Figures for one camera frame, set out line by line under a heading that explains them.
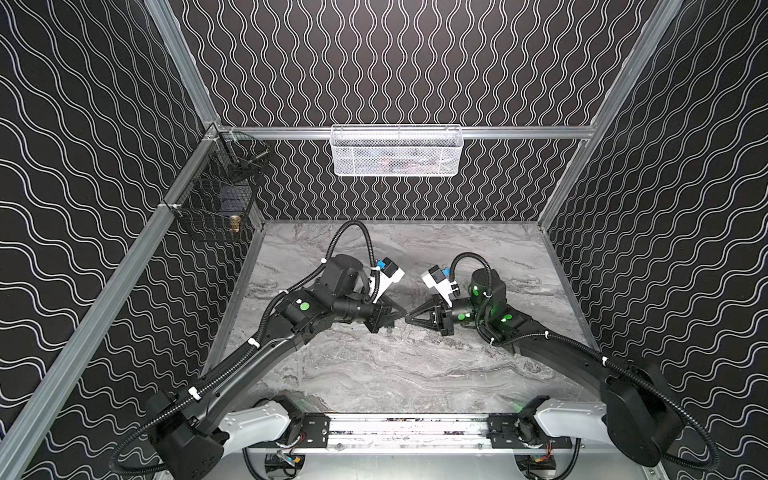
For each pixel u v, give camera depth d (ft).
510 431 2.42
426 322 2.20
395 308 2.15
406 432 2.50
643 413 1.36
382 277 1.97
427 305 2.18
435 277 2.13
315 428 2.47
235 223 2.76
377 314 1.92
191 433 1.22
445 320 2.07
